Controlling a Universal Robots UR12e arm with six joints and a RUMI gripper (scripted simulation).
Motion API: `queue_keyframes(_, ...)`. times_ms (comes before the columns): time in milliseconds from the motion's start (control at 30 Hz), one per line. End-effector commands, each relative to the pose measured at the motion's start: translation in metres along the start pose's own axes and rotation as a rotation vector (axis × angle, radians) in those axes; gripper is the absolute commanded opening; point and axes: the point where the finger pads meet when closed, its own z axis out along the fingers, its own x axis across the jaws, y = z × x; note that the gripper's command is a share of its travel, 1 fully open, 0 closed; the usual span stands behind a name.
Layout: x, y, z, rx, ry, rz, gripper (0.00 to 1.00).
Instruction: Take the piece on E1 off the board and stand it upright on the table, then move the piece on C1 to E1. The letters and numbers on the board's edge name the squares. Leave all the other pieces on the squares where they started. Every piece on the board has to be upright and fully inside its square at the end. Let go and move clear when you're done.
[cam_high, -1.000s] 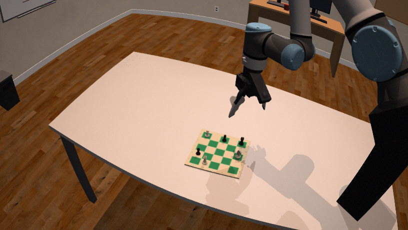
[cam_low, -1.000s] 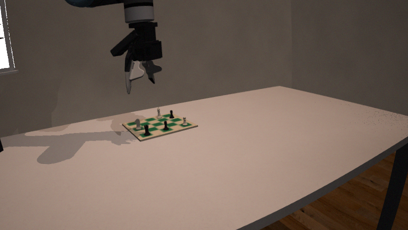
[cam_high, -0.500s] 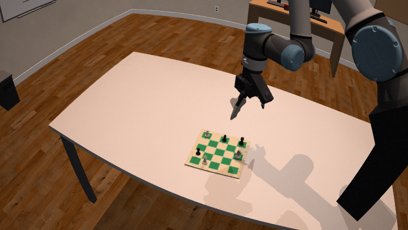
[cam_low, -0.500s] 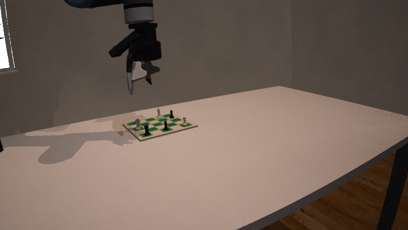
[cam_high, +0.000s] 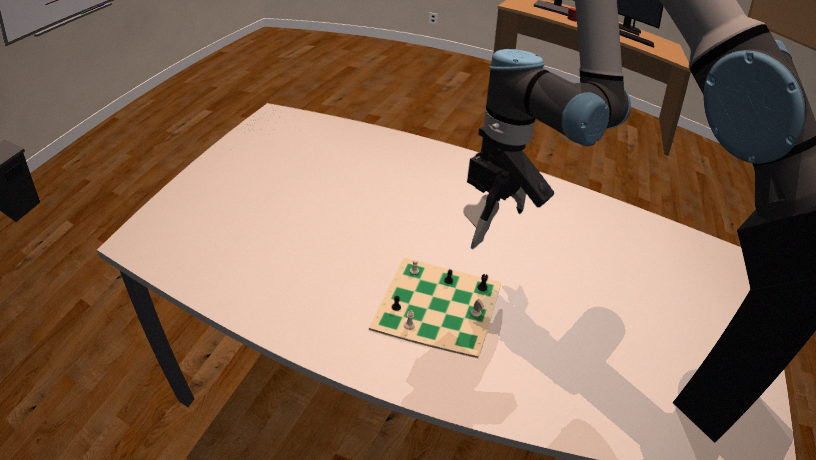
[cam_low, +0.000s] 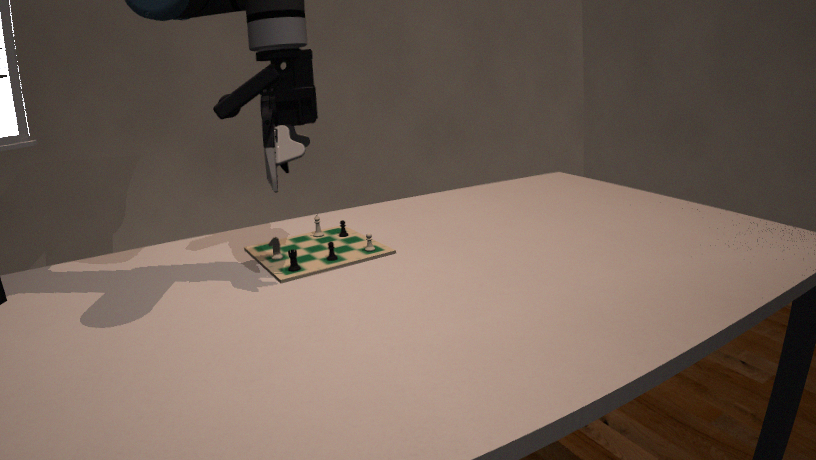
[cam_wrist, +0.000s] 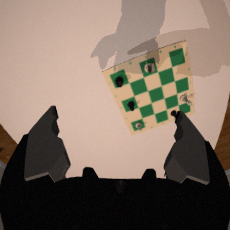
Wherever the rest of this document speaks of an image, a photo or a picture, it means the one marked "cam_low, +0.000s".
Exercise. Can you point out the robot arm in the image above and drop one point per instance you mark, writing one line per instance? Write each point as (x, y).
(272, 25)

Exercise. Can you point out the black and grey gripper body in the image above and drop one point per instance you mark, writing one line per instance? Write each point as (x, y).
(296, 76)

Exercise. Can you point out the white chess pawn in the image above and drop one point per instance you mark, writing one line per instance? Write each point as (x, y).
(369, 247)

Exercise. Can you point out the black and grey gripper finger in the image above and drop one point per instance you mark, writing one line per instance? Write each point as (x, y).
(278, 146)
(298, 138)

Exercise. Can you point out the green and cream chessboard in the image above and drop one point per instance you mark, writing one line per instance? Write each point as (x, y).
(312, 253)

